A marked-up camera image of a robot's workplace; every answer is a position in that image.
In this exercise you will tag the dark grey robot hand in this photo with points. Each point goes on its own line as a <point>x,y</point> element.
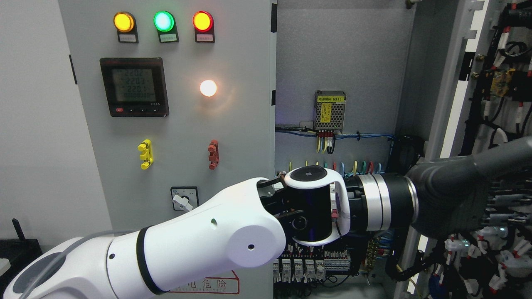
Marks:
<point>452,192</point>

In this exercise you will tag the red indicator light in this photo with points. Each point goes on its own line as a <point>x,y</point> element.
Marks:
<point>203,21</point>

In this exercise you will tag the black box at left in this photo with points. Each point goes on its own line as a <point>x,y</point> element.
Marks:
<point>19,251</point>

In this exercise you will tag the white glowing indicator light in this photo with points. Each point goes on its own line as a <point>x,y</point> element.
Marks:
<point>208,88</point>

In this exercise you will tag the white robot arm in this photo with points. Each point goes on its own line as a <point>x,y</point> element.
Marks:
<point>244,225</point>

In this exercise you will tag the red electric warning sticker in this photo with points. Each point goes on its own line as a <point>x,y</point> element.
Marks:
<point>228,283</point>

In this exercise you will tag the yellow terminal post block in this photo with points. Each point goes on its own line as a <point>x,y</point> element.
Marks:
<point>146,154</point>

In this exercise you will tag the yellow indicator light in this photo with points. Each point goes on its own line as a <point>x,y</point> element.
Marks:
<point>124,22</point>

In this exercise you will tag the white rotary selector switch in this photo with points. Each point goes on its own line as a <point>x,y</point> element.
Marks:
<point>184,198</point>

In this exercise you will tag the green indicator light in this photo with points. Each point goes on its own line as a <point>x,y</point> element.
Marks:
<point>163,21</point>

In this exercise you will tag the black digital power meter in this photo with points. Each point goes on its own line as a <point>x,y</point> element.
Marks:
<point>135,86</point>

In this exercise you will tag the red terminal post block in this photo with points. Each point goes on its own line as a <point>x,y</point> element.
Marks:
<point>213,158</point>

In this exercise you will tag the metal mesh power supply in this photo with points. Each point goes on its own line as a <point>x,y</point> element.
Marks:
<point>329,110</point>

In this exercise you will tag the grey cabinet door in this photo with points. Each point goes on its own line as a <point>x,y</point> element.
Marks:
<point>451,106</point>
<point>238,53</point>

